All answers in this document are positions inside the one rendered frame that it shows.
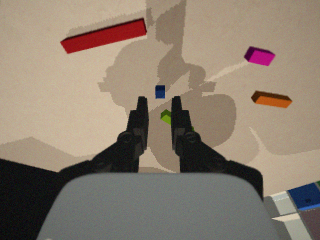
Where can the small blue block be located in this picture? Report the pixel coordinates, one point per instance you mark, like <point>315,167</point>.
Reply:
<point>160,91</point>

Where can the orange rectangular bar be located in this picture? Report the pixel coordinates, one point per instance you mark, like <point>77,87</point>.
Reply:
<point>271,99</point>

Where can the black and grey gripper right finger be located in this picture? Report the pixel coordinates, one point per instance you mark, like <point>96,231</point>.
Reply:
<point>195,156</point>

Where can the red rod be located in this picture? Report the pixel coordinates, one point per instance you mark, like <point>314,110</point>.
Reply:
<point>103,36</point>

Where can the magenta rectangular block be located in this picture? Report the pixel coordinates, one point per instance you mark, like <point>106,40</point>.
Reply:
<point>259,56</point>

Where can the lime green rod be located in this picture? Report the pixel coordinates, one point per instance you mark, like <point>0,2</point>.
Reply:
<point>166,116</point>

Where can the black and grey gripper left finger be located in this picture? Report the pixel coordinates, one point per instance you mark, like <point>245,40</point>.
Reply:
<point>121,157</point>

